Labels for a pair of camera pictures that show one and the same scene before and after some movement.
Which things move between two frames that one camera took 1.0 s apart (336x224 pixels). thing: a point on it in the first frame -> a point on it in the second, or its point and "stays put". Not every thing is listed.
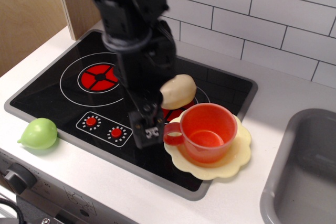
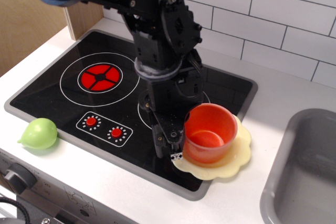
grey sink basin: (302, 188) stays put
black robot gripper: (144, 64) -> (174, 83)
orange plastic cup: (207, 130) stays put
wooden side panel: (32, 8) stays put
